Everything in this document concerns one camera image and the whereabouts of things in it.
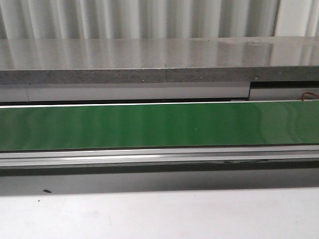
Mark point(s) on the aluminium conveyor front rail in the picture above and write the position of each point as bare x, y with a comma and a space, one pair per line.
154, 160

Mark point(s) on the white panel under counter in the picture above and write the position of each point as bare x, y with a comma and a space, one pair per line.
213, 91

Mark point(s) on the white corrugated curtain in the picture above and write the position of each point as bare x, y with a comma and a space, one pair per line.
134, 19

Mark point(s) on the grey stone counter slab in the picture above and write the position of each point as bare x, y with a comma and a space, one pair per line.
154, 61

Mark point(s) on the green conveyor belt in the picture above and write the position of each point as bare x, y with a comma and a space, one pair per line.
158, 125

